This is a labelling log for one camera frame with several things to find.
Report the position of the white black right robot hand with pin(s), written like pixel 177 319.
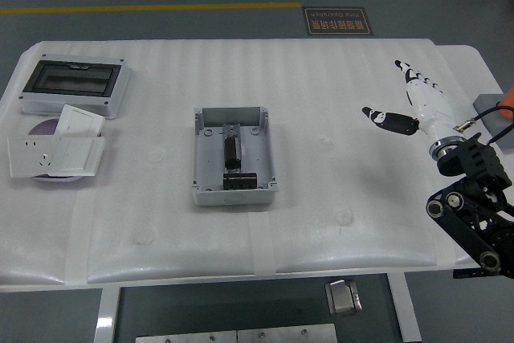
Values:
pixel 429 108

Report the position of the dark cylindrical battery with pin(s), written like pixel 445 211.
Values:
pixel 231 152

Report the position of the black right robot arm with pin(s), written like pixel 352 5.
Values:
pixel 470 198

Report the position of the open grey plastic box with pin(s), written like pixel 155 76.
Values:
pixel 209 158

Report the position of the grey square base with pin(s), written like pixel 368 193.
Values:
pixel 484 102

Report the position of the orange cone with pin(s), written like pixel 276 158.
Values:
pixel 509 98

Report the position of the dark floor sign orange text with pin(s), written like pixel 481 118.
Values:
pixel 337 21

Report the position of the black table control panel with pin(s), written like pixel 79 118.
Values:
pixel 466 274

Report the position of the black rectangular block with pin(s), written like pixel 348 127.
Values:
pixel 239 181

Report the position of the white table leg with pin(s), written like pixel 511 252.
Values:
pixel 405 311
pixel 107 315

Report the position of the white foam mat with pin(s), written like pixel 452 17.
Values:
pixel 160 222

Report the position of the grey metal plate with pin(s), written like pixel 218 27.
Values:
pixel 184 337

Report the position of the white tape strip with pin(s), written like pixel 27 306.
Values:
pixel 78 238

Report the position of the purple round plate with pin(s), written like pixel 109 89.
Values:
pixel 42 128

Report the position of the silver metal bracket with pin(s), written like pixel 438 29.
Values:
pixel 342 296

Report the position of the white wall switch panel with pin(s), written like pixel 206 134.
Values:
pixel 78 156
pixel 80 120

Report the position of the grey enclosure with dark window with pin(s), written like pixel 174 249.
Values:
pixel 72 80

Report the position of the white wall socket panel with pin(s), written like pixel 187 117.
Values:
pixel 28 156

